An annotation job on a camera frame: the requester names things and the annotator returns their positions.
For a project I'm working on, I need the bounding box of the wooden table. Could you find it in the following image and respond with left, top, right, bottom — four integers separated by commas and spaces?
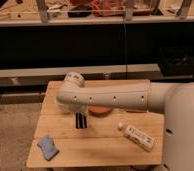
27, 81, 164, 168

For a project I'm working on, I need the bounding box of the orange bowl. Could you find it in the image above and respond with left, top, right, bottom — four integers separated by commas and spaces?
88, 106, 111, 117

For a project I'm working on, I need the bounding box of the blue sponge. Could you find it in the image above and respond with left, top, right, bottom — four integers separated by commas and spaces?
37, 135, 59, 161

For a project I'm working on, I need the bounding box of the orange toy carrot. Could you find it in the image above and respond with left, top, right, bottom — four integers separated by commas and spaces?
125, 109, 147, 113

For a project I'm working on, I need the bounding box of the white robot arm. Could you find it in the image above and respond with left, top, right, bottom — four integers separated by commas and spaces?
56, 72, 194, 171

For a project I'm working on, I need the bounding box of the black cable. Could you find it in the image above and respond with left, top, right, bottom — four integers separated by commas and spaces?
123, 16, 129, 80

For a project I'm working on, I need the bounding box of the white plastic bottle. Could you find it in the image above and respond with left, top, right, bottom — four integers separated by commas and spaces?
118, 122, 155, 152

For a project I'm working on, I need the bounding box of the black white striped eraser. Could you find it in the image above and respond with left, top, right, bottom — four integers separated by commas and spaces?
76, 113, 87, 129

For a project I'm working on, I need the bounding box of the metal shelf rail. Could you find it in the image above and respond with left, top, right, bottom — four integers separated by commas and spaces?
0, 64, 161, 87

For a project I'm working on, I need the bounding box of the red cloth on shelf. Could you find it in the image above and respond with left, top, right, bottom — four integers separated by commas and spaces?
91, 0, 125, 17

